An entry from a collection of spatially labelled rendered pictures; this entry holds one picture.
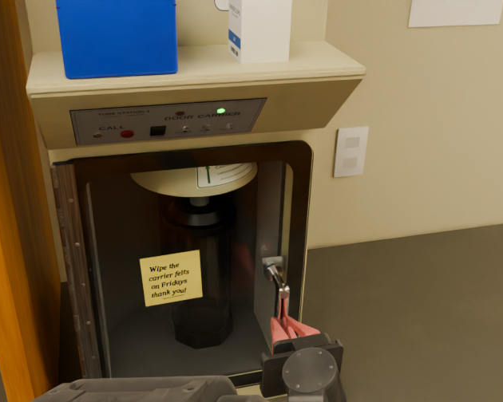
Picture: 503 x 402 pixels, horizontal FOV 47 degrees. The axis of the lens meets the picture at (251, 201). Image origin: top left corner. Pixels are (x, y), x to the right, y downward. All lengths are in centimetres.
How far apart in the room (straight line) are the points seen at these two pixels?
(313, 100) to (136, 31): 20
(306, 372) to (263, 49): 33
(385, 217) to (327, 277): 25
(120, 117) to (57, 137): 7
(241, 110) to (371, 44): 65
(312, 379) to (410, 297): 65
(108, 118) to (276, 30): 19
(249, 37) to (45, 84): 19
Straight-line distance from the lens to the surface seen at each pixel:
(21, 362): 73
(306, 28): 69
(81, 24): 53
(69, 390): 29
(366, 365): 106
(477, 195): 153
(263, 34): 59
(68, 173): 68
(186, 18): 65
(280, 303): 77
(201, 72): 56
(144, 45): 54
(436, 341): 114
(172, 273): 77
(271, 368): 72
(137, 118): 59
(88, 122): 59
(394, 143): 133
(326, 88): 60
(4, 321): 70
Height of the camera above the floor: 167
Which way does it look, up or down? 29 degrees down
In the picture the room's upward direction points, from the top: 2 degrees clockwise
